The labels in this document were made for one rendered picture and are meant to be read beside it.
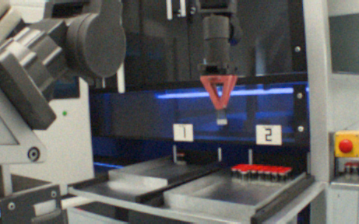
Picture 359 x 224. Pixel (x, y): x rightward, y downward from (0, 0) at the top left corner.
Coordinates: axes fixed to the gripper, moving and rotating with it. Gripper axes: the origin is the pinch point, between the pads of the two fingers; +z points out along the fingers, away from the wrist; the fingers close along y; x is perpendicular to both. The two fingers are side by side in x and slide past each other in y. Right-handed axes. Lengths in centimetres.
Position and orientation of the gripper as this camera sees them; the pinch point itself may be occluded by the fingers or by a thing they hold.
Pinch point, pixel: (220, 105)
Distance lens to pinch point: 82.0
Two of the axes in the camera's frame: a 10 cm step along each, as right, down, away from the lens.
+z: 0.5, 10.0, 0.4
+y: 4.0, -0.5, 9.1
